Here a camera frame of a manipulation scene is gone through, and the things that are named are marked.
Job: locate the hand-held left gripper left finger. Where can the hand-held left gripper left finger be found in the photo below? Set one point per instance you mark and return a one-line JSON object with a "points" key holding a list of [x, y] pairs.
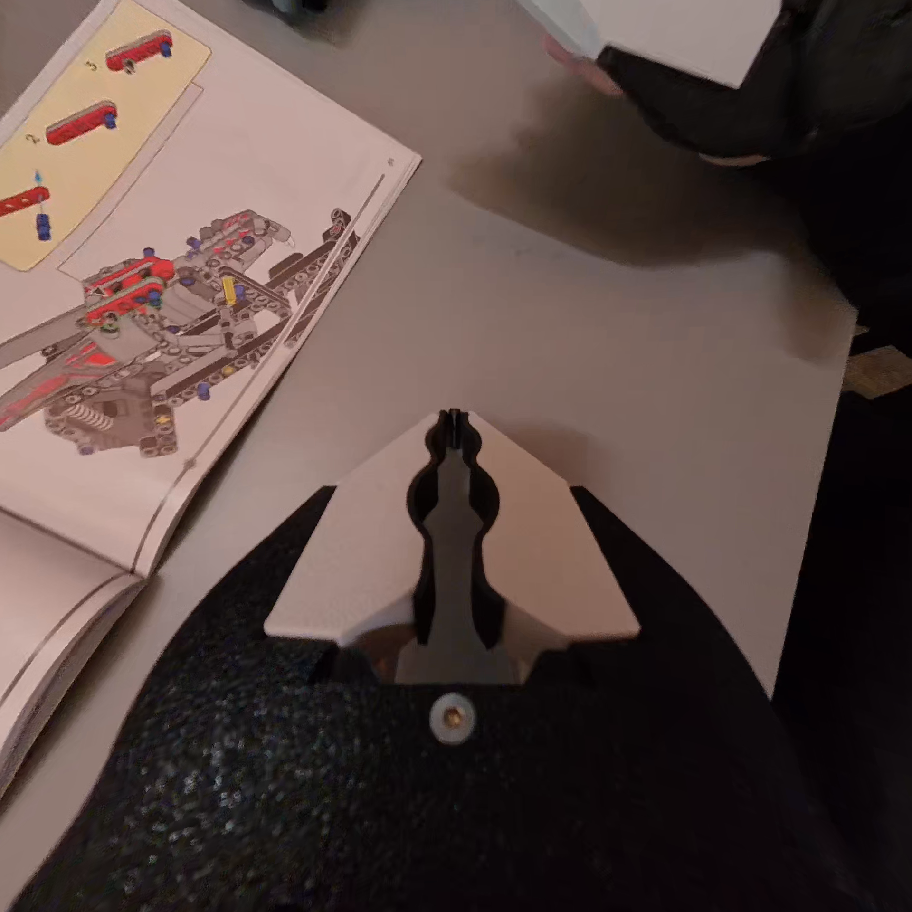
{"points": [[349, 556]]}

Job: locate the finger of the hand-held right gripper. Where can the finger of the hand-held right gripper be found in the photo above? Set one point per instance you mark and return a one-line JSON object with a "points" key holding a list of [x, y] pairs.
{"points": [[677, 28]]}

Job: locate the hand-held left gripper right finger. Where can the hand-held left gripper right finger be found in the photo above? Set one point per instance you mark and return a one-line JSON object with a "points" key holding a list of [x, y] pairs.
{"points": [[556, 563]]}

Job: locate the grey desk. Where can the grey desk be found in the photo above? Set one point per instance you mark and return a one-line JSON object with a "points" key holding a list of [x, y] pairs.
{"points": [[570, 342]]}

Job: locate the person's right hand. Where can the person's right hand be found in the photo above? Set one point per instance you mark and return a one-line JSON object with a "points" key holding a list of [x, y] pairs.
{"points": [[577, 64]]}

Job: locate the person's dark clothing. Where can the person's dark clothing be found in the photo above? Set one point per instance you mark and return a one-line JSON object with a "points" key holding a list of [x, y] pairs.
{"points": [[855, 570]]}

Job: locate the dark object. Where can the dark object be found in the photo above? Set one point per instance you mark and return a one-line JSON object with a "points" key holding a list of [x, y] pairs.
{"points": [[285, 7]]}

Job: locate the building toy instruction booklet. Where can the building toy instruction booklet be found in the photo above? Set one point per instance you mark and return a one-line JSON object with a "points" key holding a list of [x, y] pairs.
{"points": [[285, 142]]}

